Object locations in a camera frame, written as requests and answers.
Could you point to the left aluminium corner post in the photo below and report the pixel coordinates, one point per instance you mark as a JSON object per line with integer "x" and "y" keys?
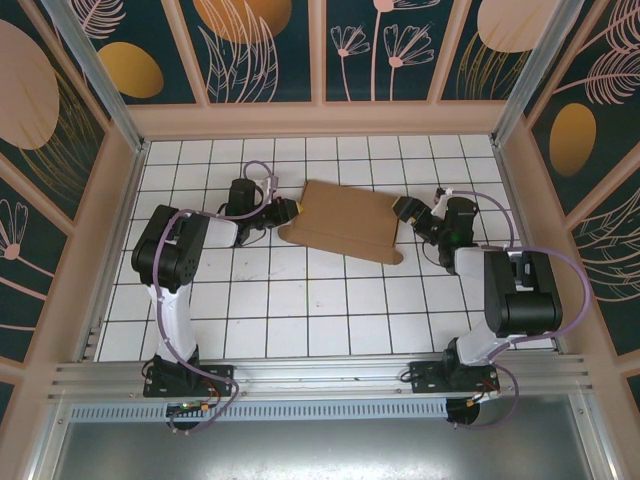
{"x": 100, "y": 75}

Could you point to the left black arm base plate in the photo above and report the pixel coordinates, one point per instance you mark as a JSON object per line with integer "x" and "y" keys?
{"x": 215, "y": 377}

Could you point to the aluminium mounting rail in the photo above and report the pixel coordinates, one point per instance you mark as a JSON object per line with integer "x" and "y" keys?
{"x": 320, "y": 372}

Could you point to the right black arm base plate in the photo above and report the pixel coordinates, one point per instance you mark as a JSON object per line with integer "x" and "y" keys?
{"x": 425, "y": 377}

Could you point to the aluminium corner post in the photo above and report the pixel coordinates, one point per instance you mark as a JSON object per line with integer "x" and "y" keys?
{"x": 537, "y": 70}
{"x": 100, "y": 75}

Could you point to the left aluminium side rail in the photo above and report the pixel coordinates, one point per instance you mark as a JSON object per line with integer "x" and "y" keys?
{"x": 129, "y": 200}

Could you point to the brown cardboard box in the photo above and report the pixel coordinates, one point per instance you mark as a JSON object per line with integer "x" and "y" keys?
{"x": 345, "y": 220}

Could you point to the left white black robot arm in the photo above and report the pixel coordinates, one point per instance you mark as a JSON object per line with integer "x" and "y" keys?
{"x": 172, "y": 315}

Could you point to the right yellow power connector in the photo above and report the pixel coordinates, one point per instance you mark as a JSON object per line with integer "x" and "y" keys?
{"x": 472, "y": 401}

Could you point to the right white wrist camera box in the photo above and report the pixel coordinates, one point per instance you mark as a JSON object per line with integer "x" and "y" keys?
{"x": 442, "y": 205}

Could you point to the right aluminium corner post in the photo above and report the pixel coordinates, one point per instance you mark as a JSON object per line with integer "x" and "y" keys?
{"x": 537, "y": 70}

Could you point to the grey metal sheet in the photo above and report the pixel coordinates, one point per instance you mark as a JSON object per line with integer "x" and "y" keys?
{"x": 320, "y": 452}

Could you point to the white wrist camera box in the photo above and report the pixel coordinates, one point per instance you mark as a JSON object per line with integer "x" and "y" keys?
{"x": 271, "y": 184}
{"x": 442, "y": 205}

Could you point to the yellow power connector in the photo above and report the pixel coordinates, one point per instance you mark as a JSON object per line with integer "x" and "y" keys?
{"x": 206, "y": 409}
{"x": 472, "y": 401}

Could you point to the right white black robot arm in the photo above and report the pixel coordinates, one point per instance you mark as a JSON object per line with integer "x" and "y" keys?
{"x": 525, "y": 305}

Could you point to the left yellow power connector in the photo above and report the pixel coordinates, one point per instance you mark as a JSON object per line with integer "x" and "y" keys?
{"x": 206, "y": 409}

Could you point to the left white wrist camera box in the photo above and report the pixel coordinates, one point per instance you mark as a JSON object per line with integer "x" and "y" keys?
{"x": 271, "y": 184}

